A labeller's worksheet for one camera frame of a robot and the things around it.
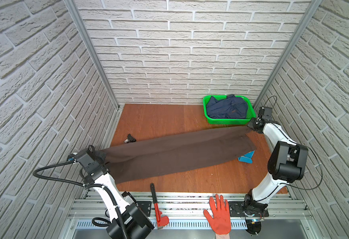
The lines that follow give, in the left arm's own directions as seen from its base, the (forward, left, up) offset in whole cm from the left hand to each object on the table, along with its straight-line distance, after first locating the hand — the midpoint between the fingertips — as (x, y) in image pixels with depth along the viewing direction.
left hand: (98, 148), depth 76 cm
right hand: (+20, -94, -3) cm, 96 cm away
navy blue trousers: (+40, -84, -7) cm, 93 cm away
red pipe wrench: (-30, -34, -18) cm, 49 cm away
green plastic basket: (+34, -96, -7) cm, 102 cm away
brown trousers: (0, -14, -16) cm, 21 cm away
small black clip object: (+16, -10, -15) cm, 24 cm away
